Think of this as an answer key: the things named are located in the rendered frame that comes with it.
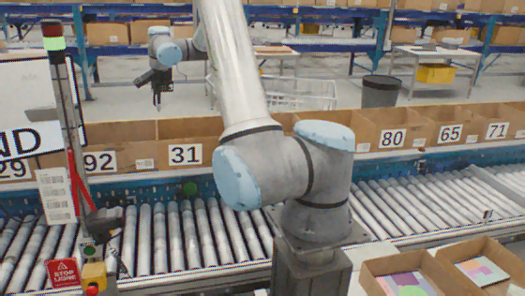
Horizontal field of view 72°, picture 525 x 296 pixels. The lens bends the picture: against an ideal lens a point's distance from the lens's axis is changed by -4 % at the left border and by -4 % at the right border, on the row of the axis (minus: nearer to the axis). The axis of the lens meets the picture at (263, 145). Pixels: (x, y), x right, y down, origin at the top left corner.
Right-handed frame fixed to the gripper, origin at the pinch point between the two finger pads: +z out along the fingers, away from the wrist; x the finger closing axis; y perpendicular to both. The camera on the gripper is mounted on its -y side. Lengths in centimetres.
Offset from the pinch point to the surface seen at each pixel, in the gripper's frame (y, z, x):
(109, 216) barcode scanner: -34, 1, -60
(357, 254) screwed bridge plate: 54, 29, -90
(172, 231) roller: -6, 39, -40
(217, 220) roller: 14, 39, -42
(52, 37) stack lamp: -39, -50, -43
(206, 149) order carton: 21.4, 21.0, -11.8
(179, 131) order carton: 18.7, 28.5, 18.3
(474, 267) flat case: 86, 20, -121
